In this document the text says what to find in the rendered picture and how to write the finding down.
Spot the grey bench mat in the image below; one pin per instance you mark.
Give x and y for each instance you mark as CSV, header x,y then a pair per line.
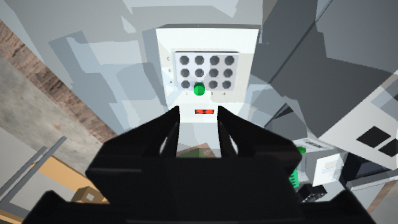
x,y
106,51

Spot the white dry block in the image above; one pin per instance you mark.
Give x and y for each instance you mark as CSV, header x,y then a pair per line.
x,y
180,73

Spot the green tube rack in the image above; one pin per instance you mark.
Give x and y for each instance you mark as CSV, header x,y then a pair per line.
x,y
294,179

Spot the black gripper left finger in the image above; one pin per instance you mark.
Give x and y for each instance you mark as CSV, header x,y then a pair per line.
x,y
146,140

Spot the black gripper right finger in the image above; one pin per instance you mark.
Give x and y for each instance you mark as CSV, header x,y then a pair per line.
x,y
254,141

